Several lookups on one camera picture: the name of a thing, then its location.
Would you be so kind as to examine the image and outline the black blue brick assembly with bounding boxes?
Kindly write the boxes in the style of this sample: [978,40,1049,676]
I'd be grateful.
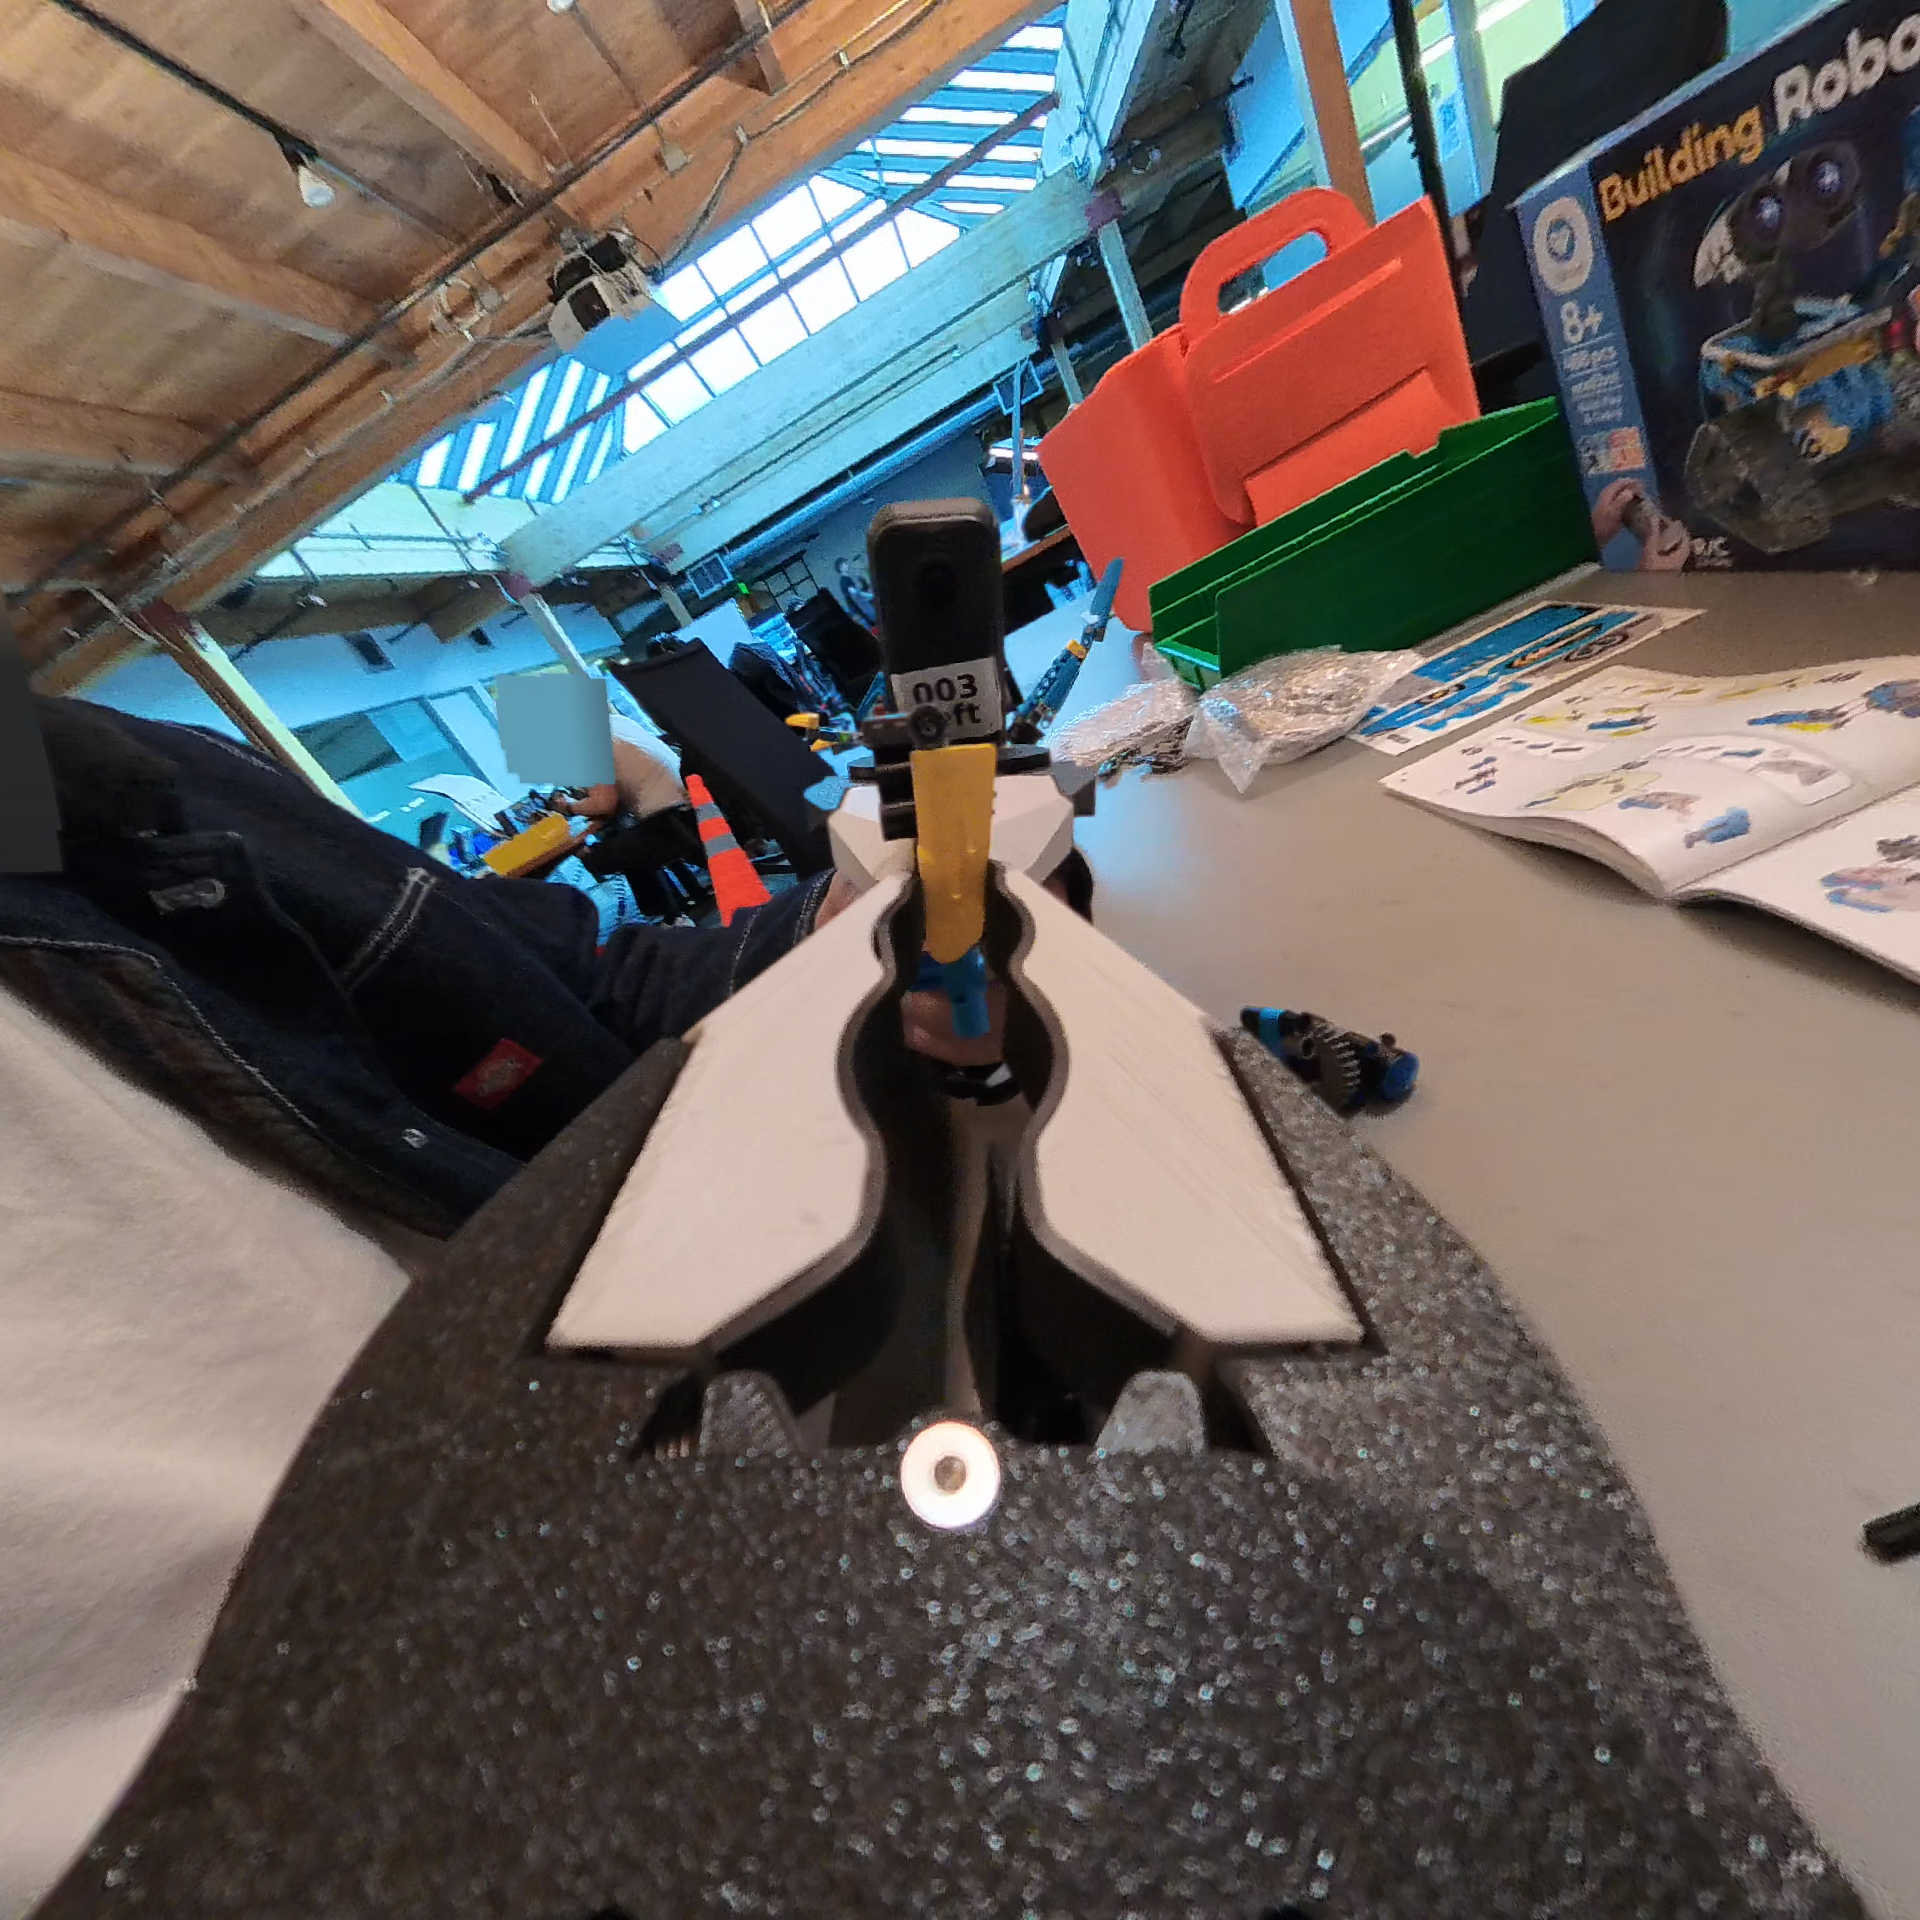
[1241,1004,1422,1115]

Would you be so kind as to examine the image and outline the green plastic bin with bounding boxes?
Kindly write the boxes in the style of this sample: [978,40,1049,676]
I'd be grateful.
[1151,398,1594,686]

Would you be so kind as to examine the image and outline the blue white leaflet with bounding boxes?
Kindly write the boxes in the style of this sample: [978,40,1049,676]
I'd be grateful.
[1353,600,1700,751]

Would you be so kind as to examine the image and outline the dark blue toy set box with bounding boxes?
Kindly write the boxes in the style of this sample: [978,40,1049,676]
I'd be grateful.
[1508,0,1920,572]

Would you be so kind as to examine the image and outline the blue toy robot model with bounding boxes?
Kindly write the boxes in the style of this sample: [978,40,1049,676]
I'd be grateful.
[1022,554,1131,721]

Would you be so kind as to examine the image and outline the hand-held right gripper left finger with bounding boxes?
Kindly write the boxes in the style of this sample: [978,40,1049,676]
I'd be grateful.
[550,877,910,1368]

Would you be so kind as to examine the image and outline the red plastic bin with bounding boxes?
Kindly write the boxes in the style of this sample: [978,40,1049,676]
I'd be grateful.
[1035,188,1486,633]

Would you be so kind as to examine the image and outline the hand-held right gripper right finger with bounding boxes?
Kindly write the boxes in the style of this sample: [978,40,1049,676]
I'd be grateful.
[989,873,1367,1368]

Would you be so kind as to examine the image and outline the white shirt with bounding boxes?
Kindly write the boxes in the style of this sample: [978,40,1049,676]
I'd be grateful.
[0,990,413,1909]

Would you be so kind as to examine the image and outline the black plastic bin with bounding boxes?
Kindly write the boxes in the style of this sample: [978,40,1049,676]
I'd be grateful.
[618,641,844,877]

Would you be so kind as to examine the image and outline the yellow blue brick assembly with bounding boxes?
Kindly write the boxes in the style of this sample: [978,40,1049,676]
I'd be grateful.
[903,740,1009,1051]

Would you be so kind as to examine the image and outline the clear plastic bag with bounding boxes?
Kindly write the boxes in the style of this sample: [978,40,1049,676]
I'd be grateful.
[1184,647,1422,795]
[1052,676,1203,789]

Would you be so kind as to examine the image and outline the building instruction booklet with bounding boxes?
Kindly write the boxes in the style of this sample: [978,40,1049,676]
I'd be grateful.
[1381,656,1920,986]

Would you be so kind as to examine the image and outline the grey desk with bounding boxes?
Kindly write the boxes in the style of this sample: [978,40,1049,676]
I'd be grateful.
[1066,572,1920,1920]

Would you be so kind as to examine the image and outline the orange traffic cone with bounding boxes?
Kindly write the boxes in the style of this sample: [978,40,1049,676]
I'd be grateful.
[686,773,778,926]

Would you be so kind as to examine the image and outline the skylight window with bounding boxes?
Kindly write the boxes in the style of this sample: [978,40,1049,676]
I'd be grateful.
[405,30,1072,514]

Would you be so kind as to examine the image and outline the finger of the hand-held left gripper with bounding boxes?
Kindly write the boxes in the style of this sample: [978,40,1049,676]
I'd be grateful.
[989,773,1085,892]
[824,781,916,897]

